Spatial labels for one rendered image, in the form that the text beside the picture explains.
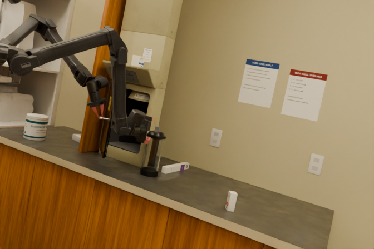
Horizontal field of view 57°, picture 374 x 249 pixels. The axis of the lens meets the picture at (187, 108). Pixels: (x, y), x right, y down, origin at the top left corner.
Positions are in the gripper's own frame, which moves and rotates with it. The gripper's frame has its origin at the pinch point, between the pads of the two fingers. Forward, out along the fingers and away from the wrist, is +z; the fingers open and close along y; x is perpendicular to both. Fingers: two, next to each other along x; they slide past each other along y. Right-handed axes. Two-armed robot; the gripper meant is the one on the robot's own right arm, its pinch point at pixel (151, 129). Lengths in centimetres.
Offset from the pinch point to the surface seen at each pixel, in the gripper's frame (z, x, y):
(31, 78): 54, 160, 7
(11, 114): 22, 137, -21
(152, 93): 12.0, 10.8, 18.3
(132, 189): -17.8, -6.4, -27.9
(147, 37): 12, 21, 49
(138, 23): 12, 29, 57
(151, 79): 5.5, 9.1, 25.7
